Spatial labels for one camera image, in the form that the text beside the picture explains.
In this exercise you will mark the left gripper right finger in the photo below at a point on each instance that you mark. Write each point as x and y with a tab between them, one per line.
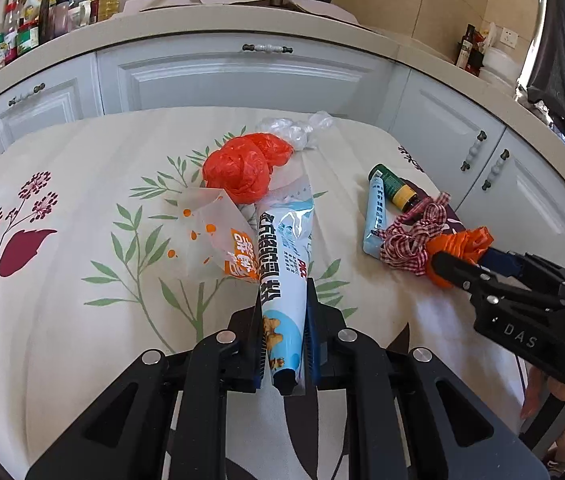
408	415

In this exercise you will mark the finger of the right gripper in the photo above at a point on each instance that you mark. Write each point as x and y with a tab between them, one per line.
467	272
528	269

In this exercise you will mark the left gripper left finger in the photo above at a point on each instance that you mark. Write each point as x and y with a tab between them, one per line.
164	416

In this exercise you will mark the orange plastic bag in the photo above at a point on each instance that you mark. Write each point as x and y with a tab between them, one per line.
468	245

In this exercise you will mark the blue white snack bag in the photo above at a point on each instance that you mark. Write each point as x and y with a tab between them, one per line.
285	228

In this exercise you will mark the clear plastic bag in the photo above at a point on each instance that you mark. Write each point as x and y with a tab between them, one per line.
301	134

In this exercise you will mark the red white checkered cloth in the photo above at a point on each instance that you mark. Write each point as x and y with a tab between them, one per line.
404	242

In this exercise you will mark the green yellow small bottle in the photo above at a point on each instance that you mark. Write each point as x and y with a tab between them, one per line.
397	191

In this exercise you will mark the light blue wrapper strip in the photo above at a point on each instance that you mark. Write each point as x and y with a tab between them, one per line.
376	222

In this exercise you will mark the floral tablecloth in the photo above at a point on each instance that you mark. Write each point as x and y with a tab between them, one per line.
87	211

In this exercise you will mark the white stacked bowls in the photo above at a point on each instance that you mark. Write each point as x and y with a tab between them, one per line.
499	70

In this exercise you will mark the dark sauce bottle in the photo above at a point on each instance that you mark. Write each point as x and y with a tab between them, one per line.
466	47

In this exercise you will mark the translucent orange-print plastic bag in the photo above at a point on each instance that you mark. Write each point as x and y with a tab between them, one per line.
212	239

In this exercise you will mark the red crumpled plastic bag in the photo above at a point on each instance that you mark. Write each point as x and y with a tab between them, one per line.
243	166

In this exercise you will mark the pink stove cover cloth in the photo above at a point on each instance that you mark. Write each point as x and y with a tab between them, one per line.
313	7

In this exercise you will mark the red lid jar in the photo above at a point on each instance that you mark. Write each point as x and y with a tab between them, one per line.
27	37

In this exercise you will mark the cabinet door handle right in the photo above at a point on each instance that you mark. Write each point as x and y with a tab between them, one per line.
495	170

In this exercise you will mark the cabinet door handle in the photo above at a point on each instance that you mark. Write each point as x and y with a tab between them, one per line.
474	151
495	170

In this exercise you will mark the cabinet door handle left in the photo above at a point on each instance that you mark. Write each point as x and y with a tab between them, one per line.
474	151

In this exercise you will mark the white wall socket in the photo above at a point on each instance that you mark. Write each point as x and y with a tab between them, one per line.
509	38

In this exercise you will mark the drawer handle middle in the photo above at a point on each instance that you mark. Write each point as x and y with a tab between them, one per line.
267	48

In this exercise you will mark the drawer handle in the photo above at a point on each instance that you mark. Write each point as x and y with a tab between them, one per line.
24	96
267	48

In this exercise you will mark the drawer handle left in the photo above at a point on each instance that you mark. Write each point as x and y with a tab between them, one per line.
24	96

